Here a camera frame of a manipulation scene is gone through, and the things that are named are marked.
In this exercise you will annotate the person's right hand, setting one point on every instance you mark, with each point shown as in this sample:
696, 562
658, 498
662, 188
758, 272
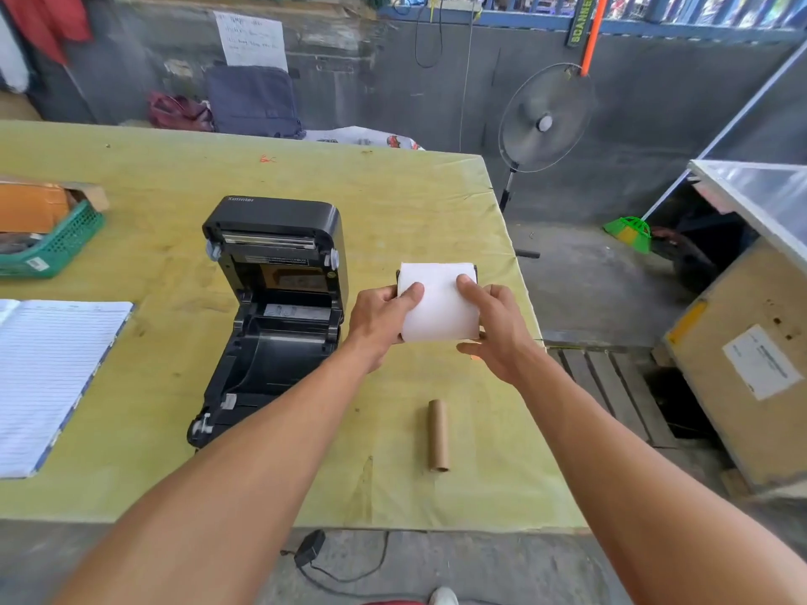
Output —
501, 337

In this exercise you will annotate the person's left hand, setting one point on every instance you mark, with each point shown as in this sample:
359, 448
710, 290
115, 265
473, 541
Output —
375, 324

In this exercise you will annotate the person's left thumb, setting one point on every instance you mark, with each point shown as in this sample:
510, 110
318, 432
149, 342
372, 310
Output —
408, 298

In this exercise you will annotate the person's right thumb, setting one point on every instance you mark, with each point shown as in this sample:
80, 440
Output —
471, 296

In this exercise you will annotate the white label paper roll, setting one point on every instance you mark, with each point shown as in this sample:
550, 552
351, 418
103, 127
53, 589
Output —
438, 302

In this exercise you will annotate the person's right forearm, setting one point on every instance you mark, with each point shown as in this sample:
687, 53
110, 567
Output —
637, 485

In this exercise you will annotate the person's left forearm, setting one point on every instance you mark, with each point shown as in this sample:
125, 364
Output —
214, 478

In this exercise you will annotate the black label printer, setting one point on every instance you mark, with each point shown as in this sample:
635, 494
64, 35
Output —
271, 308

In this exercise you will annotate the brown cardboard tube core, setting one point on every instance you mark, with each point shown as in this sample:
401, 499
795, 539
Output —
439, 435

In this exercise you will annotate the yellow table cover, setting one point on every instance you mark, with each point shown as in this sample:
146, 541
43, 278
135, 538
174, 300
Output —
265, 321

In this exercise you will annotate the wooden pallet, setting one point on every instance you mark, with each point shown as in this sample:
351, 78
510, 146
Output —
608, 387

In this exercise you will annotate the white printed cloth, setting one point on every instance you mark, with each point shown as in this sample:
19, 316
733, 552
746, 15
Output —
362, 137

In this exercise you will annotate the green plastic broom head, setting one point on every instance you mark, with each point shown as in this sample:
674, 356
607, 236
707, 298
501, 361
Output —
630, 233

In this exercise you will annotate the black standing fan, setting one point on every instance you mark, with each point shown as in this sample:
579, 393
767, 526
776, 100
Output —
542, 119

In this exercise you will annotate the dark blue bag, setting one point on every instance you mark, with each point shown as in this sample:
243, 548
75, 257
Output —
252, 101

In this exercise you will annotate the black power adapter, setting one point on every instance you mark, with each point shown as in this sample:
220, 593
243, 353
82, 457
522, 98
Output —
310, 548

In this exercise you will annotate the large cardboard box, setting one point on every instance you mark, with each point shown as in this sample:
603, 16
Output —
744, 365

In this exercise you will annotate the white shipping label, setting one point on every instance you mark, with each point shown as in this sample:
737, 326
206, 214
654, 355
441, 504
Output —
760, 362

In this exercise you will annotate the maroon bag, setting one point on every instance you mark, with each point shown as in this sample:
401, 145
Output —
178, 112

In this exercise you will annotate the metal sheet table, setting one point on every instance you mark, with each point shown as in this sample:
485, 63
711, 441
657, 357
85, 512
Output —
753, 195

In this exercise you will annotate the white paper notice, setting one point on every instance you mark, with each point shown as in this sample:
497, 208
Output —
251, 41

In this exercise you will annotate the person's white shoe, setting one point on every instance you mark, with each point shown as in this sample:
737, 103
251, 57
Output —
444, 597

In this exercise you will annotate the green plastic basket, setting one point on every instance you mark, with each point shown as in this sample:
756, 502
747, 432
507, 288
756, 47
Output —
57, 242

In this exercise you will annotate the lined paper notebook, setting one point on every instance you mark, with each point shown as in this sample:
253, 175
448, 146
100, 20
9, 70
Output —
50, 381

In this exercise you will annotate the orange cardboard box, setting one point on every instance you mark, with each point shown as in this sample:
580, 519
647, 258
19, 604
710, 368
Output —
35, 204

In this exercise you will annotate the red hanging garment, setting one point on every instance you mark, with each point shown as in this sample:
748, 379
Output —
47, 21

